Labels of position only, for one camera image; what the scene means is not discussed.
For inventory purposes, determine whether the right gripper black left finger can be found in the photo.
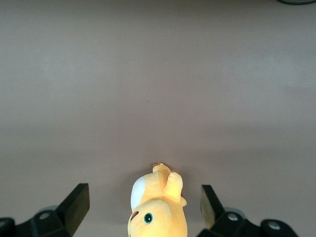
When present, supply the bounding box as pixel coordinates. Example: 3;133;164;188
0;183;90;237

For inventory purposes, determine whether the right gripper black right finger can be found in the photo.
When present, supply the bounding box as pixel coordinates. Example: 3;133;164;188
198;185;297;237

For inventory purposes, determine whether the yellow plush toy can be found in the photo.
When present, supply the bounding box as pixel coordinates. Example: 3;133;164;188
127;162;188;237

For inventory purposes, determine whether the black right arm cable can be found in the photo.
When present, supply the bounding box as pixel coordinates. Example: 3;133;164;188
276;0;316;6

